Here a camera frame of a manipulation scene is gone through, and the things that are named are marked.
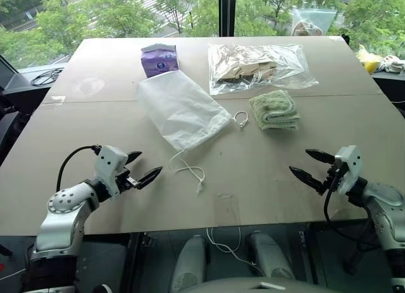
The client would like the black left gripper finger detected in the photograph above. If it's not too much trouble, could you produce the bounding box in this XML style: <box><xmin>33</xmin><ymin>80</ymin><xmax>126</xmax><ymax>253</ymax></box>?
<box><xmin>138</xmin><ymin>166</ymin><xmax>164</xmax><ymax>190</ymax></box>
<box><xmin>127</xmin><ymin>151</ymin><xmax>143</xmax><ymax>166</ymax></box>

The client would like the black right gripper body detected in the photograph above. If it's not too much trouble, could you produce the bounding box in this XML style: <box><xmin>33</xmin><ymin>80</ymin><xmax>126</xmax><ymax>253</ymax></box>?
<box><xmin>322</xmin><ymin>161</ymin><xmax>344</xmax><ymax>194</ymax></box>

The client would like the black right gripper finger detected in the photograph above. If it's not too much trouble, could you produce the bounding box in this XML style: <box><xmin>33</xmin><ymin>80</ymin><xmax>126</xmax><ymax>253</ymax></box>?
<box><xmin>288</xmin><ymin>166</ymin><xmax>327</xmax><ymax>197</ymax></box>
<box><xmin>304</xmin><ymin>149</ymin><xmax>335</xmax><ymax>165</ymax></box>

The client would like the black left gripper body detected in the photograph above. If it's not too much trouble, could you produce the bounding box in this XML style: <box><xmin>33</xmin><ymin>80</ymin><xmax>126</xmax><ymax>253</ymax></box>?
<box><xmin>114</xmin><ymin>166</ymin><xmax>142</xmax><ymax>193</ymax></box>

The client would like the folded green towel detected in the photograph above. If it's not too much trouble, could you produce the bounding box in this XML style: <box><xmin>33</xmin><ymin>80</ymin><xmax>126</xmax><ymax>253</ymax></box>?
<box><xmin>248</xmin><ymin>89</ymin><xmax>301</xmax><ymax>131</ymax></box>

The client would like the clear bag with brown items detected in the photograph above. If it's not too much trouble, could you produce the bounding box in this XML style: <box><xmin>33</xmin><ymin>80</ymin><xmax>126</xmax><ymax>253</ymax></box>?
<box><xmin>207</xmin><ymin>42</ymin><xmax>320</xmax><ymax>96</ymax></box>

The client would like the clear zip bag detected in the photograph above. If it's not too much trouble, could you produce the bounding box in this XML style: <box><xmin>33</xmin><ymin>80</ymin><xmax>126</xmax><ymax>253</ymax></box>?
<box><xmin>291</xmin><ymin>8</ymin><xmax>338</xmax><ymax>37</ymax></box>

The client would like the grey rounded robot leg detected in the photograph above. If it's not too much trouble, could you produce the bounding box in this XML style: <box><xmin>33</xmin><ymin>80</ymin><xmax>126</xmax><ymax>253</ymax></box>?
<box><xmin>170</xmin><ymin>234</ymin><xmax>207</xmax><ymax>293</ymax></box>
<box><xmin>246</xmin><ymin>231</ymin><xmax>296</xmax><ymax>280</ymax></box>

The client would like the purple tissue pack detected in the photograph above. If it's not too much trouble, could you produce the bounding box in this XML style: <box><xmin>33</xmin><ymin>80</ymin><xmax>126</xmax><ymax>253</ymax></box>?
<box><xmin>140</xmin><ymin>43</ymin><xmax>181</xmax><ymax>79</ymax></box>

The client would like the yellow crumpled object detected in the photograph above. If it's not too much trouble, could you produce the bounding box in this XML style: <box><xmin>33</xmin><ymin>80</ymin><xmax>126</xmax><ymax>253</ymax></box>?
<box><xmin>357</xmin><ymin>44</ymin><xmax>384</xmax><ymax>73</ymax></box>

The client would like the white patterned cloth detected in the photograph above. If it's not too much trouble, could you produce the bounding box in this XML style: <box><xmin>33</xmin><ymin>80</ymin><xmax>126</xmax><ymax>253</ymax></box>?
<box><xmin>377</xmin><ymin>55</ymin><xmax>405</xmax><ymax>74</ymax></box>

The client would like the grey robot torso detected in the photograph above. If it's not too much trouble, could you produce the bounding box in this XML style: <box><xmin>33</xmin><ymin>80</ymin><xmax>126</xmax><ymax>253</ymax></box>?
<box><xmin>179</xmin><ymin>275</ymin><xmax>318</xmax><ymax>293</ymax></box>

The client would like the black side desk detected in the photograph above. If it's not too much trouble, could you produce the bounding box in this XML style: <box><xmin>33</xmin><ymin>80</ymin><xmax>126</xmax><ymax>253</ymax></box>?
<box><xmin>0</xmin><ymin>53</ymin><xmax>74</xmax><ymax>167</ymax></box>

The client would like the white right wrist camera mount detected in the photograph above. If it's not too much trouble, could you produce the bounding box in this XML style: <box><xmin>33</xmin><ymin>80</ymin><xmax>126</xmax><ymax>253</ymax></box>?
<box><xmin>333</xmin><ymin>145</ymin><xmax>363</xmax><ymax>196</ymax></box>

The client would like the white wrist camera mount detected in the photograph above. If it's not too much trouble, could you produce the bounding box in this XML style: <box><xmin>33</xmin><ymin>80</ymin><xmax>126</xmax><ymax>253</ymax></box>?
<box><xmin>93</xmin><ymin>145</ymin><xmax>130</xmax><ymax>196</ymax></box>
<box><xmin>333</xmin><ymin>145</ymin><xmax>363</xmax><ymax>196</ymax></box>

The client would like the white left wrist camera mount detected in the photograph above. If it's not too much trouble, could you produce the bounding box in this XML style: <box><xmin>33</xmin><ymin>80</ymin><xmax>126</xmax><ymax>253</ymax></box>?
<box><xmin>93</xmin><ymin>145</ymin><xmax>130</xmax><ymax>196</ymax></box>

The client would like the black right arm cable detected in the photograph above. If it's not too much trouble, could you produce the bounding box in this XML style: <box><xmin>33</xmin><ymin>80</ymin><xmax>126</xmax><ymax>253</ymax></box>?
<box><xmin>323</xmin><ymin>175</ymin><xmax>385</xmax><ymax>251</ymax></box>

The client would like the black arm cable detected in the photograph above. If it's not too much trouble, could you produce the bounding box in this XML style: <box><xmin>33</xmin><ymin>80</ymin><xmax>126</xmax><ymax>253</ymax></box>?
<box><xmin>56</xmin><ymin>144</ymin><xmax>103</xmax><ymax>192</ymax></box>
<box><xmin>323</xmin><ymin>175</ymin><xmax>385</xmax><ymax>251</ymax></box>

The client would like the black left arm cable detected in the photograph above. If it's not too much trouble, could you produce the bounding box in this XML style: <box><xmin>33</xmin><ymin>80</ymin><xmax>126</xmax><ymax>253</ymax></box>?
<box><xmin>56</xmin><ymin>144</ymin><xmax>103</xmax><ymax>192</ymax></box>

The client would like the white drawstring bag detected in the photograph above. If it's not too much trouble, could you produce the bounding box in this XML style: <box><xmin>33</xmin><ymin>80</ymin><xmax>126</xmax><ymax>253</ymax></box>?
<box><xmin>136</xmin><ymin>72</ymin><xmax>250</xmax><ymax>196</ymax></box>

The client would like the thin white cable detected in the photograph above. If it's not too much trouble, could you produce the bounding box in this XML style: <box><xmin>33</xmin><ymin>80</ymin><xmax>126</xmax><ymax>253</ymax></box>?
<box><xmin>206</xmin><ymin>226</ymin><xmax>264</xmax><ymax>275</ymax></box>

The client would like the coiled black cable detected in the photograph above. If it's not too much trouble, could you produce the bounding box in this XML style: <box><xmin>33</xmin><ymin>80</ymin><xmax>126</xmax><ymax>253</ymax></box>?
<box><xmin>30</xmin><ymin>68</ymin><xmax>65</xmax><ymax>86</ymax></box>

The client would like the black window post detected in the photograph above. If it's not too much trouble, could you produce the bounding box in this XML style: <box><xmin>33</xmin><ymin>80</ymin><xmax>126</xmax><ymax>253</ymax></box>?
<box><xmin>218</xmin><ymin>0</ymin><xmax>236</xmax><ymax>38</ymax></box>

